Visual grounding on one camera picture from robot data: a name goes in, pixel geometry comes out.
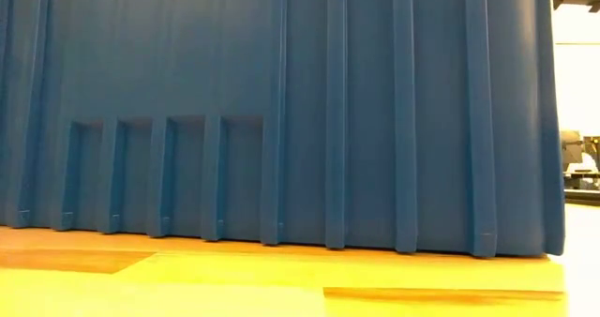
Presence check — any blue plastic bin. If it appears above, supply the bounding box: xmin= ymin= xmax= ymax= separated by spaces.
xmin=0 ymin=0 xmax=566 ymax=259

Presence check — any background equipment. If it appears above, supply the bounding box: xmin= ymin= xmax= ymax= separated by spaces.
xmin=560 ymin=128 xmax=600 ymax=206

